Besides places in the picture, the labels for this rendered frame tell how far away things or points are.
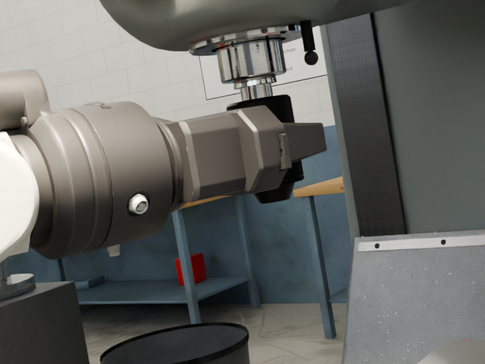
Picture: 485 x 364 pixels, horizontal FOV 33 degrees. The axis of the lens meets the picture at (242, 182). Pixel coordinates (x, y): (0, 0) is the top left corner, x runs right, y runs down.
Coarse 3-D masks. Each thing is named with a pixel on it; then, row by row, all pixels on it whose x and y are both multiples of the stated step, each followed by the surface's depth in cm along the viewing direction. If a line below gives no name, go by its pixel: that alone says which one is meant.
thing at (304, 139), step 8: (288, 128) 56; (296, 128) 56; (304, 128) 57; (312, 128) 57; (320, 128) 58; (288, 136) 56; (296, 136) 56; (304, 136) 57; (312, 136) 57; (320, 136) 58; (296, 144) 56; (304, 144) 57; (312, 144) 57; (320, 144) 58; (296, 152) 56; (304, 152) 57; (312, 152) 57; (296, 160) 56
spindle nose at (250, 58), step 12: (216, 48) 58; (228, 48) 57; (240, 48) 56; (252, 48) 56; (264, 48) 56; (276, 48) 57; (228, 60) 57; (240, 60) 56; (252, 60) 56; (264, 60) 56; (276, 60) 57; (228, 72) 57; (240, 72) 56; (252, 72) 56; (264, 72) 56; (276, 72) 57
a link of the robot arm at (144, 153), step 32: (96, 128) 47; (128, 128) 48; (160, 128) 51; (192, 128) 50; (224, 128) 52; (256, 128) 51; (128, 160) 47; (160, 160) 48; (192, 160) 50; (224, 160) 51; (256, 160) 51; (288, 160) 52; (128, 192) 47; (160, 192) 49; (192, 192) 50; (224, 192) 52; (256, 192) 52; (128, 224) 48; (160, 224) 50
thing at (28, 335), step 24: (0, 288) 77; (24, 288) 79; (48, 288) 80; (72, 288) 83; (0, 312) 75; (24, 312) 77; (48, 312) 80; (72, 312) 82; (0, 336) 74; (24, 336) 77; (48, 336) 79; (72, 336) 82; (0, 360) 74; (24, 360) 76; (48, 360) 79; (72, 360) 81
